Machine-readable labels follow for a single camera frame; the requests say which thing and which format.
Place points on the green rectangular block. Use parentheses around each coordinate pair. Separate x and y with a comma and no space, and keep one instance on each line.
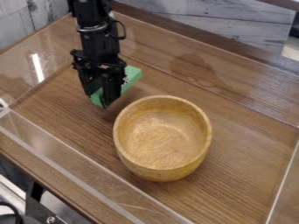
(132,75)

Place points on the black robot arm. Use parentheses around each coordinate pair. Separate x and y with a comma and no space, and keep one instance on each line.
(92,12)

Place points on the brown wooden bowl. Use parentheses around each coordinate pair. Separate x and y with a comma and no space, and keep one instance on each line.
(161,135)

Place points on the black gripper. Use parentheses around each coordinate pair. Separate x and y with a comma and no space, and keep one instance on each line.
(96,57)

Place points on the clear acrylic tray walls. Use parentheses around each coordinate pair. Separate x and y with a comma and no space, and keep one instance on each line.
(56,135)

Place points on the black table leg frame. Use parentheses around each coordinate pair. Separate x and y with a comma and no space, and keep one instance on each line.
(34,209)

